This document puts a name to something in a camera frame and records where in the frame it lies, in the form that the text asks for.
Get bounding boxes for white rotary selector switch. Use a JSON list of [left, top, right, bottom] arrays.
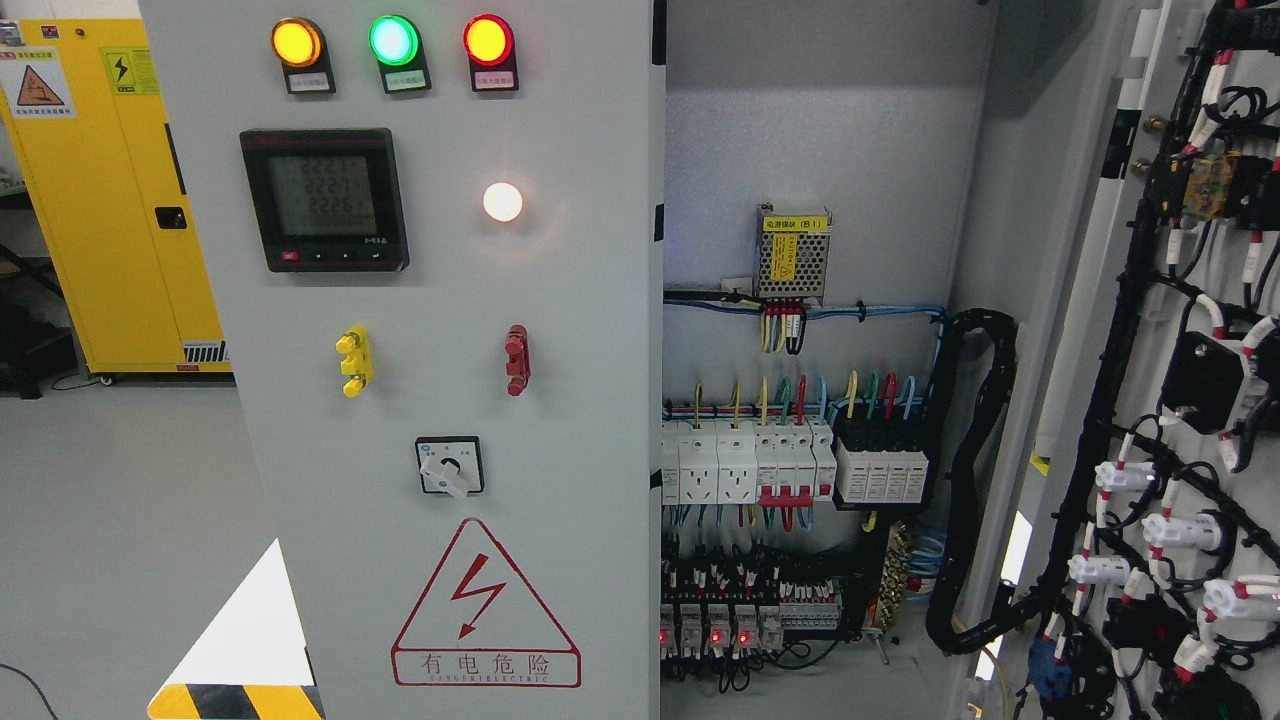
[[413, 436, 485, 498]]

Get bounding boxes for red indicator light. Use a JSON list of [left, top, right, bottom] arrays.
[[463, 13, 520, 94]]

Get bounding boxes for white breaker and socket row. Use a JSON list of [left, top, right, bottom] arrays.
[[659, 419, 836, 509]]

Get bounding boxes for white indicator light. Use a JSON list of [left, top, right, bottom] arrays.
[[483, 181, 524, 223]]

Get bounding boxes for metal mesh power supply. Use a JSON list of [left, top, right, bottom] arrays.
[[753, 202, 833, 305]]

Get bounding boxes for black digital power meter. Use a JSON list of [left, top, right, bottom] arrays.
[[239, 127, 410, 273]]

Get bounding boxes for grey cabinet door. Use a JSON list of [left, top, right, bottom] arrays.
[[931, 1, 1277, 719], [140, 1, 666, 719]]

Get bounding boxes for yellow door terminal post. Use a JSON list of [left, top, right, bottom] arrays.
[[335, 324, 374, 398]]

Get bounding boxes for yellow safety cabinet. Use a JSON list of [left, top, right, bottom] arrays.
[[1, 18, 230, 375]]

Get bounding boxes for red door terminal post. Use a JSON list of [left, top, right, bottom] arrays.
[[504, 324, 531, 397]]

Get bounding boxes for brass ground terminal bar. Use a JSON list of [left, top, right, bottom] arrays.
[[874, 521, 913, 633]]

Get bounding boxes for green indicator light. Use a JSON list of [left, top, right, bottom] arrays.
[[367, 14, 433, 94]]

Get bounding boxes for amber indicator light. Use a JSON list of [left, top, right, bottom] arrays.
[[270, 17, 337, 95]]

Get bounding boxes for red electric danger sticker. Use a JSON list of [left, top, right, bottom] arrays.
[[390, 518, 582, 688]]

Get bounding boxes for black surge protector block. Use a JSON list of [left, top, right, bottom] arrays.
[[833, 413, 931, 509]]

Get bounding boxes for lower relay terminal row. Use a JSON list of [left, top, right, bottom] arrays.
[[658, 555, 851, 661]]

